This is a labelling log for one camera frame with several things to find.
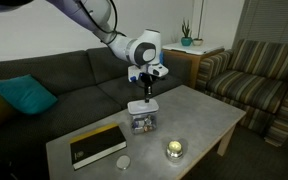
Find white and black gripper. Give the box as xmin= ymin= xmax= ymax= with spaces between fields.
xmin=128 ymin=63 xmax=169 ymax=103

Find white container lid with button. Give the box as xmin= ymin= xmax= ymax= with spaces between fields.
xmin=127 ymin=99 xmax=159 ymax=115

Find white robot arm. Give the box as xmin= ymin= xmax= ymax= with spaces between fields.
xmin=46 ymin=0 xmax=169 ymax=103

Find clear plastic container with candy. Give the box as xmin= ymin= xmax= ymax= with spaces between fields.
xmin=131 ymin=113 xmax=157 ymax=134

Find round glass candle lid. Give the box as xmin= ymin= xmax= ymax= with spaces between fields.
xmin=116 ymin=155 xmax=131 ymax=170

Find grey concrete coffee table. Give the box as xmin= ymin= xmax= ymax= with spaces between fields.
xmin=45 ymin=84 xmax=247 ymax=180

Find blue square cushion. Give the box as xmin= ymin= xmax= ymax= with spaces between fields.
xmin=159 ymin=51 xmax=164 ymax=65

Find wooden side table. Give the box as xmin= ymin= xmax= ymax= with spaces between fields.
xmin=163 ymin=48 xmax=224 ymax=88

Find candle in silver glass jar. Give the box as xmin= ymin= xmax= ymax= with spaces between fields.
xmin=166 ymin=140 xmax=183 ymax=162

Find dark grey fabric sofa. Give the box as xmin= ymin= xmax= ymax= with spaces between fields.
xmin=0 ymin=42 xmax=192 ymax=180

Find teal pot with plant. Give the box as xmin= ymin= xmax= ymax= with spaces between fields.
xmin=181 ymin=20 xmax=192 ymax=46

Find black and yellow book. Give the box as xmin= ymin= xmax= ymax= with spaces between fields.
xmin=69 ymin=123 xmax=127 ymax=170

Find small white plant pot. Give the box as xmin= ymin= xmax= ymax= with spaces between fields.
xmin=193 ymin=38 xmax=203 ymax=46

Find striped armchair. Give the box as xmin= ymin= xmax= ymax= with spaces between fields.
xmin=196 ymin=39 xmax=288 ymax=147

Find teal cushion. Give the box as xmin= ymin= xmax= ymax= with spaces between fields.
xmin=0 ymin=74 xmax=57 ymax=115

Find window blinds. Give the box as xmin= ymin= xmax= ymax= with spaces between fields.
xmin=232 ymin=0 xmax=288 ymax=48

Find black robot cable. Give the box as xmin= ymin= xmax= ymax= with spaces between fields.
xmin=78 ymin=0 xmax=128 ymax=38

